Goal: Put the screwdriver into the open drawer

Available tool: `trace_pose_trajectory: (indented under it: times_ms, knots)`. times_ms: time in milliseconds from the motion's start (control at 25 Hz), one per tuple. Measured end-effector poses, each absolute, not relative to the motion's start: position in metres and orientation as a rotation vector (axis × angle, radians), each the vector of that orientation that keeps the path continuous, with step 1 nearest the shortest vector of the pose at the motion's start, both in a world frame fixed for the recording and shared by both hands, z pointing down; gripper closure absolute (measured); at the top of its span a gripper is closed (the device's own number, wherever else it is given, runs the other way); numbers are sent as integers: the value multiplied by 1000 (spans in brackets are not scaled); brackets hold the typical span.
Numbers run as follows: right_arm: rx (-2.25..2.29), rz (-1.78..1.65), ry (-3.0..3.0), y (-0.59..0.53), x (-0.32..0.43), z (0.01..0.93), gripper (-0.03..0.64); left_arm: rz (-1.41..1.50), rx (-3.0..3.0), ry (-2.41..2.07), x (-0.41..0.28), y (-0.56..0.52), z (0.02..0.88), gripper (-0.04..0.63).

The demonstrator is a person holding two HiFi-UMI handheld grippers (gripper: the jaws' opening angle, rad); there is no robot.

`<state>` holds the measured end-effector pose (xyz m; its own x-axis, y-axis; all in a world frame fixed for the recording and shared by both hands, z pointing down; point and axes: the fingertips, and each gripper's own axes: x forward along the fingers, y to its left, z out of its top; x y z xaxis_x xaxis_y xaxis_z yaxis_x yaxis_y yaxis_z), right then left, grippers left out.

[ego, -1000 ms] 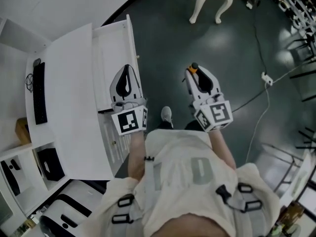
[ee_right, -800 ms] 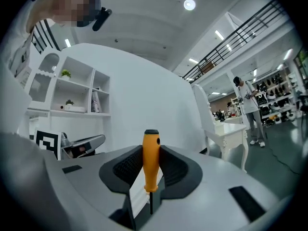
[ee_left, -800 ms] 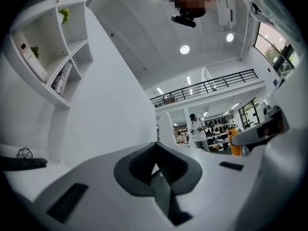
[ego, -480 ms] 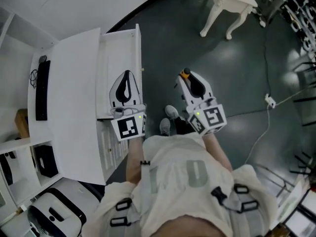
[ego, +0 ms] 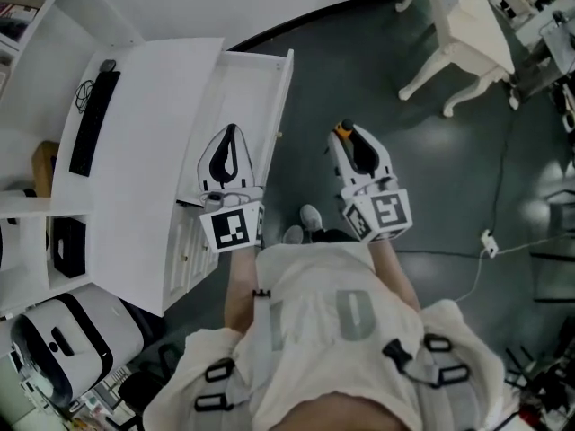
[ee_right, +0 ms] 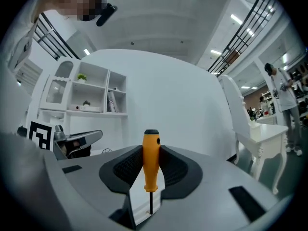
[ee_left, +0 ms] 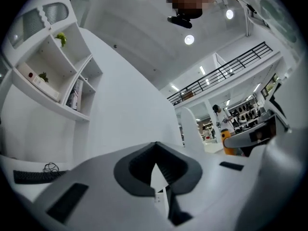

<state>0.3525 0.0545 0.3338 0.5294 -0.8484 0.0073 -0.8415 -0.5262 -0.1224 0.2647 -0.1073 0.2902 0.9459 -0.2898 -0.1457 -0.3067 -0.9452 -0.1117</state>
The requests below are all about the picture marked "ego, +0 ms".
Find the black computer mouse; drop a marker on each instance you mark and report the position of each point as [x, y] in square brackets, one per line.
[107, 65]

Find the person's black trousers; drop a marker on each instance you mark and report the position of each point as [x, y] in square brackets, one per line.
[334, 235]

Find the person's right forearm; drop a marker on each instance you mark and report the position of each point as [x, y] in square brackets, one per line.
[393, 272]

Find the black keyboard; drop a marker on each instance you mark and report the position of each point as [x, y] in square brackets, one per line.
[94, 124]

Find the black tissue box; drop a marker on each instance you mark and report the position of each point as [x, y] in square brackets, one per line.
[69, 247]

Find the person's grey shoe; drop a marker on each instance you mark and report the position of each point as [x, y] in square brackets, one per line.
[311, 217]
[293, 234]

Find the person's left grey shoe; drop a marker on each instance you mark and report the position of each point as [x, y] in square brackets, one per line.
[293, 234]

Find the person's left forearm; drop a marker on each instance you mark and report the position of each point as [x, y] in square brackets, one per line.
[240, 290]

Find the row of books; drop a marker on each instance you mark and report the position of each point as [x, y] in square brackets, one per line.
[18, 11]

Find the person in white shirt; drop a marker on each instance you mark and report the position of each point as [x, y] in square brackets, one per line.
[323, 294]

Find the brown cardboard box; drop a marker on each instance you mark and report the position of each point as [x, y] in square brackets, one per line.
[44, 169]

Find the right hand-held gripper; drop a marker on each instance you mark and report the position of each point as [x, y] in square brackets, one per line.
[386, 211]

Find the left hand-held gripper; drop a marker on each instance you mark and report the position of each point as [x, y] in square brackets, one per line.
[229, 229]

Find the white ornate side table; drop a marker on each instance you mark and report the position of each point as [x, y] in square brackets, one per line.
[467, 20]

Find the white drawer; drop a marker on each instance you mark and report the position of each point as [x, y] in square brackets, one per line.
[242, 97]

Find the person's right grey shoe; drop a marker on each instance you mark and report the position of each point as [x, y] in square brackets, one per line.
[311, 217]

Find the white desk with shelves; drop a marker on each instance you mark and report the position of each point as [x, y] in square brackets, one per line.
[135, 173]

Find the black metal frame table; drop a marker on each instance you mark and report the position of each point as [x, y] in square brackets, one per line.
[559, 202]

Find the black office chair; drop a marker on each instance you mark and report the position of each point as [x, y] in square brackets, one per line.
[139, 389]

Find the white power strip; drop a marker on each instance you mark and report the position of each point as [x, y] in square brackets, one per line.
[489, 243]

